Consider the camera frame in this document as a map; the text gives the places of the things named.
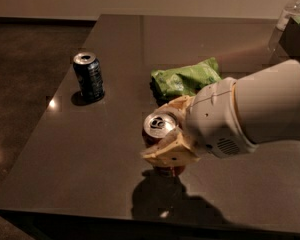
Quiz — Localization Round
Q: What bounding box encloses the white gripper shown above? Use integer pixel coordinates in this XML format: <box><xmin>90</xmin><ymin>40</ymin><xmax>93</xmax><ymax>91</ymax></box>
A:
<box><xmin>141</xmin><ymin>78</ymin><xmax>258</xmax><ymax>168</ymax></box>

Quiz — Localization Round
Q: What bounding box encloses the red coke can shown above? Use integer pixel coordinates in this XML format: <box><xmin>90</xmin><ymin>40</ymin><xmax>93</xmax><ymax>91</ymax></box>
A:
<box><xmin>142</xmin><ymin>112</ymin><xmax>185</xmax><ymax>177</ymax></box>

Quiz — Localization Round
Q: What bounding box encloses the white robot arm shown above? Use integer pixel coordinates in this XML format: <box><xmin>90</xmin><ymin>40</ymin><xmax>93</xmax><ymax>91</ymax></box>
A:
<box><xmin>141</xmin><ymin>60</ymin><xmax>300</xmax><ymax>168</ymax></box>

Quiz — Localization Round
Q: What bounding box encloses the dark blue soda can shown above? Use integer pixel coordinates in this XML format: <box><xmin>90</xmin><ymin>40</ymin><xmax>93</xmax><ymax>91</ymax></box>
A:
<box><xmin>73</xmin><ymin>52</ymin><xmax>105</xmax><ymax>103</ymax></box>

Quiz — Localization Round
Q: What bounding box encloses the green chip bag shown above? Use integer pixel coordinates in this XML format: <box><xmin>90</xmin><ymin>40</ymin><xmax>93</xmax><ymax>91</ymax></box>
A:
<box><xmin>150</xmin><ymin>57</ymin><xmax>221</xmax><ymax>102</ymax></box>

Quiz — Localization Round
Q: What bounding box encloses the dark box on table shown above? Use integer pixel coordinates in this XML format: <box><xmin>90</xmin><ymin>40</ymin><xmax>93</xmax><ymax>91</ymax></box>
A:
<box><xmin>279</xmin><ymin>18</ymin><xmax>300</xmax><ymax>62</ymax></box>

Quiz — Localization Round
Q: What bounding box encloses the clear plastic bottle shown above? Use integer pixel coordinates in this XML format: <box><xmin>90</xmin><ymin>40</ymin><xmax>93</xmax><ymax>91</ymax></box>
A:
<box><xmin>276</xmin><ymin>0</ymin><xmax>300</xmax><ymax>31</ymax></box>

